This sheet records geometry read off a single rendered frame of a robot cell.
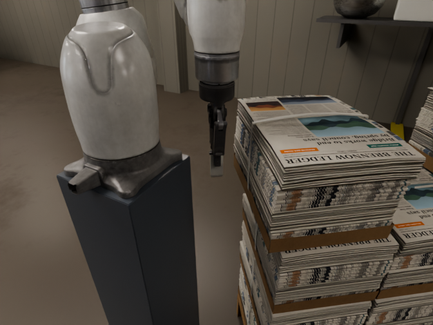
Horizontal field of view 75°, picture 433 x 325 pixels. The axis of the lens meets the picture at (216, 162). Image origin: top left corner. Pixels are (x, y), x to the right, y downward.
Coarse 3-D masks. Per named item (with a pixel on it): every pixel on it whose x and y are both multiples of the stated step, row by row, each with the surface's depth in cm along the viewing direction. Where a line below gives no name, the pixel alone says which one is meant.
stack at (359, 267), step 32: (416, 192) 81; (256, 224) 82; (416, 224) 70; (288, 256) 62; (320, 256) 63; (352, 256) 65; (384, 256) 67; (416, 256) 70; (256, 288) 91; (288, 288) 68; (320, 288) 70; (352, 288) 72; (384, 288) 75; (288, 320) 75; (320, 320) 78; (352, 320) 80; (384, 320) 82; (416, 320) 87
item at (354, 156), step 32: (288, 128) 63; (320, 128) 63; (352, 128) 63; (384, 128) 63; (256, 160) 66; (288, 160) 51; (320, 160) 51; (352, 160) 51; (384, 160) 52; (416, 160) 53; (256, 192) 67; (288, 192) 53; (320, 192) 54; (352, 192) 56; (384, 192) 57; (288, 224) 58; (320, 224) 60; (352, 224) 61; (384, 224) 63
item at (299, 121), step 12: (276, 120) 67; (288, 120) 67; (300, 120) 67; (312, 120) 67; (324, 120) 67; (336, 120) 67; (348, 120) 66; (360, 120) 67; (252, 144) 70; (252, 156) 70; (252, 168) 69; (252, 180) 70; (252, 192) 72
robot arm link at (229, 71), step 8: (200, 56) 53; (208, 56) 52; (216, 56) 52; (224, 56) 52; (232, 56) 53; (200, 64) 54; (208, 64) 53; (216, 64) 53; (224, 64) 53; (232, 64) 54; (200, 72) 55; (208, 72) 54; (216, 72) 53; (224, 72) 54; (232, 72) 55; (200, 80) 56; (208, 80) 55; (216, 80) 54; (224, 80) 54; (232, 80) 55
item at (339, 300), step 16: (240, 256) 113; (256, 256) 86; (400, 288) 75; (416, 288) 76; (432, 288) 78; (272, 304) 73; (288, 304) 72; (304, 304) 73; (320, 304) 74; (336, 304) 75; (256, 320) 94
